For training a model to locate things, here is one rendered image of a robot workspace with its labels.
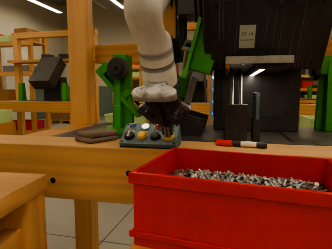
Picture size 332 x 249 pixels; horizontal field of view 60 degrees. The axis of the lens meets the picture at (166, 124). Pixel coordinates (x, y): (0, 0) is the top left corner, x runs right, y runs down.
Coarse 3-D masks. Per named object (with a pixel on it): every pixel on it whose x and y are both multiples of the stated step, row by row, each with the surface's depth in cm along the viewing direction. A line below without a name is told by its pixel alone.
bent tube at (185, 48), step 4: (188, 40) 100; (184, 44) 99; (188, 44) 100; (184, 48) 97; (188, 48) 98; (184, 52) 101; (188, 52) 100; (184, 56) 102; (184, 60) 103; (184, 64) 104; (184, 68) 105
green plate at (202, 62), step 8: (200, 24) 89; (200, 32) 90; (200, 40) 90; (192, 48) 90; (200, 48) 91; (192, 56) 91; (200, 56) 91; (208, 56) 90; (192, 64) 92; (200, 64) 91; (208, 64) 91; (200, 72) 97; (208, 72) 91
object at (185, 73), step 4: (184, 72) 90; (188, 72) 91; (180, 76) 89; (184, 76) 89; (180, 80) 89; (184, 80) 89; (180, 84) 91; (184, 84) 91; (180, 88) 92; (184, 88) 93; (180, 92) 93; (184, 92) 96; (180, 96) 94
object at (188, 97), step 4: (192, 80) 96; (196, 80) 108; (188, 84) 94; (192, 84) 100; (188, 88) 94; (192, 88) 103; (188, 92) 96; (192, 92) 107; (184, 96) 95; (188, 96) 99; (192, 96) 111; (184, 100) 95; (188, 100) 102
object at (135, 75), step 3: (135, 63) 1071; (138, 63) 1068; (132, 66) 1065; (135, 66) 1063; (138, 66) 1060; (132, 72) 1077; (135, 72) 1074; (138, 72) 1072; (132, 75) 1078; (135, 75) 1076; (138, 75) 1074; (132, 78) 1071; (135, 78) 1068; (138, 78) 1065; (132, 84) 1104; (132, 87) 1105
